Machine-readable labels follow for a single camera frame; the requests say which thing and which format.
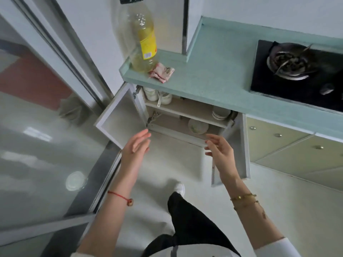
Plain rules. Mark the person's left hand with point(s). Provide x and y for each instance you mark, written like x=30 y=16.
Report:
x=134 y=152

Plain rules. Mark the round clear plastic lid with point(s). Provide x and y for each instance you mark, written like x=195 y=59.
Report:
x=76 y=181

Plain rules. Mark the white shoe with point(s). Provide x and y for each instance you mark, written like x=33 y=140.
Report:
x=179 y=188

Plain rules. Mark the white patterned bowl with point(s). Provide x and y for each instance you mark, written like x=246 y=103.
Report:
x=198 y=126

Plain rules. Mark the metal stove burner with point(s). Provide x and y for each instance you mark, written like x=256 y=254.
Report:
x=289 y=61

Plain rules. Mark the black stove knob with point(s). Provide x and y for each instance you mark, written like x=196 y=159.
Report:
x=327 y=89

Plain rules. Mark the person's left forearm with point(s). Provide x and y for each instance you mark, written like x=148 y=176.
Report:
x=112 y=211

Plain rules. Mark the person's right forearm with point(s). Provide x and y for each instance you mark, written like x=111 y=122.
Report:
x=249 y=211

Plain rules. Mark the beige drawer front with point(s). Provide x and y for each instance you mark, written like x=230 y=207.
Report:
x=327 y=175
x=268 y=144
x=302 y=160

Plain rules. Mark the stack of white plates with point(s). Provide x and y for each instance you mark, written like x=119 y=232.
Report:
x=221 y=113

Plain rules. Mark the white cabinet door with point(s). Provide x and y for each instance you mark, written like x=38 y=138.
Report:
x=122 y=117
x=238 y=147

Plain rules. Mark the crumpled pink cloth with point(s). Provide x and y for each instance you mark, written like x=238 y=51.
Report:
x=162 y=72

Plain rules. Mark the aluminium sliding glass door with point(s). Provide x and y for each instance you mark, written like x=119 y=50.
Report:
x=40 y=131

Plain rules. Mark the black trousers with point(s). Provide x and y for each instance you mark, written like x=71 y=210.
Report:
x=187 y=224

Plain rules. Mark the person's left thumb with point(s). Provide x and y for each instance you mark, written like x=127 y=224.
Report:
x=146 y=148

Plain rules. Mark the white cabinet shelf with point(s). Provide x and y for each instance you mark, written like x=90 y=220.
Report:
x=187 y=109

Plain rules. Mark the white top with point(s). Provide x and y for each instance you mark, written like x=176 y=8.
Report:
x=278 y=248

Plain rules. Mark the person's right fingers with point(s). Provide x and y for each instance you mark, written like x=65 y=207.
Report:
x=213 y=143

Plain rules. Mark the clear cooking oil bottle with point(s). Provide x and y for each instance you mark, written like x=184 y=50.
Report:
x=143 y=37

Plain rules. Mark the person's right hand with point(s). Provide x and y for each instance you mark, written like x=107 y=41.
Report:
x=225 y=157

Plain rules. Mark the metal door hinge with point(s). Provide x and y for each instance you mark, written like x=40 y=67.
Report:
x=232 y=119
x=136 y=92
x=153 y=117

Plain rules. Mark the grey metal panel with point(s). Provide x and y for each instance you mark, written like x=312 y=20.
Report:
x=171 y=24

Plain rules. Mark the black glass gas stove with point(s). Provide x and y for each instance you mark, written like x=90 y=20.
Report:
x=294 y=85

